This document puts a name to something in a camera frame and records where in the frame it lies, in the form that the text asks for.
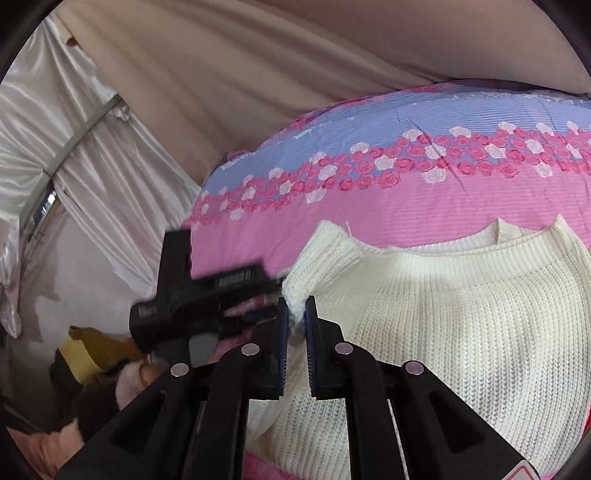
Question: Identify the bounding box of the dark cloth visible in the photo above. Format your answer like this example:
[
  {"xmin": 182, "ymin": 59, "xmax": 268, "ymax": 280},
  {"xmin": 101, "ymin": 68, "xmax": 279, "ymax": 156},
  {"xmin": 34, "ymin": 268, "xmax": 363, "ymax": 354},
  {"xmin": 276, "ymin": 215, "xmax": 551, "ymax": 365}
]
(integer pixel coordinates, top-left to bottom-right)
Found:
[{"xmin": 48, "ymin": 348, "xmax": 134, "ymax": 444}]

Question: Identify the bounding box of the white satin curtain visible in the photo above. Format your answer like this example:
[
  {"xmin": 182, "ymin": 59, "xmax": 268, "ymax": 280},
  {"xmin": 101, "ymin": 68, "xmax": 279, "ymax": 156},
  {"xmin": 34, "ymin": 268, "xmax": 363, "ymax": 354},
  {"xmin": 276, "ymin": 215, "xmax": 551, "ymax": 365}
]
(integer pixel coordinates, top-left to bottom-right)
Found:
[{"xmin": 0, "ymin": 18, "xmax": 204, "ymax": 337}]

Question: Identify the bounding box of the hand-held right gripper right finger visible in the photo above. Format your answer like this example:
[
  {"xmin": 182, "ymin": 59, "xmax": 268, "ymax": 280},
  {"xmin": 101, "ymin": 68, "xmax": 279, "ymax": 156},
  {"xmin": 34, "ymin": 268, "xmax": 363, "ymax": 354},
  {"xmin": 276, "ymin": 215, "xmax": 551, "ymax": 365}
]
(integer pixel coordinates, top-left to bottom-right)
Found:
[{"xmin": 302, "ymin": 295, "xmax": 541, "ymax": 480}]

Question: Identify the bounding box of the beige backdrop cloth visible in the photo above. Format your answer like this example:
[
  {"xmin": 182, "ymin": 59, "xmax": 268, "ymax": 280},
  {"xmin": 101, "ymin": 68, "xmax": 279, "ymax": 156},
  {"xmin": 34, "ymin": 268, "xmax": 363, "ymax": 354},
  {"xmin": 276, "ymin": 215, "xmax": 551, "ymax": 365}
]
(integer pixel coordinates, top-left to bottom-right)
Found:
[{"xmin": 55, "ymin": 0, "xmax": 591, "ymax": 185}]

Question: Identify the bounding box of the white fuzzy cloth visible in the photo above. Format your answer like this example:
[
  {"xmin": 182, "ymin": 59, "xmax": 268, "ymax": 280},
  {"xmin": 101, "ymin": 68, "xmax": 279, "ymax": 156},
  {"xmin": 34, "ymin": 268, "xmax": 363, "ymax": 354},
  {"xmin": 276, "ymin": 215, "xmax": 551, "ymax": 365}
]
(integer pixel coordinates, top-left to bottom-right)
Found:
[{"xmin": 115, "ymin": 360, "xmax": 162, "ymax": 409}]

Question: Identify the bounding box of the yellow cloth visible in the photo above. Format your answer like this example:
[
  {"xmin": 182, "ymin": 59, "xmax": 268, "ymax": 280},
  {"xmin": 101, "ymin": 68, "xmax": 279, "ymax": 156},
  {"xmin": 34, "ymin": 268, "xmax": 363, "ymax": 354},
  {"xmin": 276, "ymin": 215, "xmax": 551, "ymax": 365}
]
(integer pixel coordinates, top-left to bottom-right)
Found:
[{"xmin": 62, "ymin": 325, "xmax": 144, "ymax": 384}]

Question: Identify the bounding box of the white red black knit sweater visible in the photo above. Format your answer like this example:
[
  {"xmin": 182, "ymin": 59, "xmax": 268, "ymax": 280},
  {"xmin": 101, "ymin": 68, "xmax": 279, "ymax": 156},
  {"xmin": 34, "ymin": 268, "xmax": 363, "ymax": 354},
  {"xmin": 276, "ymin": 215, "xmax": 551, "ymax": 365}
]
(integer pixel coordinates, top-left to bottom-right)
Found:
[{"xmin": 247, "ymin": 215, "xmax": 591, "ymax": 480}]

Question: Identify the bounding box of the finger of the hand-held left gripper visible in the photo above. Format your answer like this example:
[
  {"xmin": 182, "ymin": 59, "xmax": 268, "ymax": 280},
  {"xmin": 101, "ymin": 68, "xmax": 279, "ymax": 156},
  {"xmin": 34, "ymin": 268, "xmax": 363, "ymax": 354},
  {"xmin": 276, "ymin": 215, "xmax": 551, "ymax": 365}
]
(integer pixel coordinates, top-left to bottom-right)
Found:
[
  {"xmin": 191, "ymin": 262, "xmax": 288, "ymax": 308},
  {"xmin": 220, "ymin": 307, "xmax": 279, "ymax": 345}
]

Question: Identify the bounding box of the pink cloth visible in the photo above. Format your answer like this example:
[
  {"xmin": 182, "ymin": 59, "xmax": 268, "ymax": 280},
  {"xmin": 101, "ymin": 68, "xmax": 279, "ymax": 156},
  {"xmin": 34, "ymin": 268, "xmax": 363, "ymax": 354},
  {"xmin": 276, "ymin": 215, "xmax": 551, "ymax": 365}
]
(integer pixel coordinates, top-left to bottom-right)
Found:
[{"xmin": 7, "ymin": 420, "xmax": 88, "ymax": 480}]

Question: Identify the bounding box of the pink floral bed sheet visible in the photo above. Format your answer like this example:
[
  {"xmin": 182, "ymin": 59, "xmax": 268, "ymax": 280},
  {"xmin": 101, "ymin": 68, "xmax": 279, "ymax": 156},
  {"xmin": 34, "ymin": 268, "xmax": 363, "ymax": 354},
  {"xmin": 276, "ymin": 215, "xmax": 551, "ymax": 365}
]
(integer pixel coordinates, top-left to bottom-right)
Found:
[{"xmin": 148, "ymin": 78, "xmax": 591, "ymax": 480}]

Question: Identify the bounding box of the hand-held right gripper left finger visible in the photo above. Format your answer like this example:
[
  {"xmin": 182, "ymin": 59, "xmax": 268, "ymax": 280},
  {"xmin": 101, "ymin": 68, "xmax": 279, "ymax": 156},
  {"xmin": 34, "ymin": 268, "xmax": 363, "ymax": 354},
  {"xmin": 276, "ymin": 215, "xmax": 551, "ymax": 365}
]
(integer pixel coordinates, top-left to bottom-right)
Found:
[{"xmin": 55, "ymin": 295, "xmax": 291, "ymax": 480}]

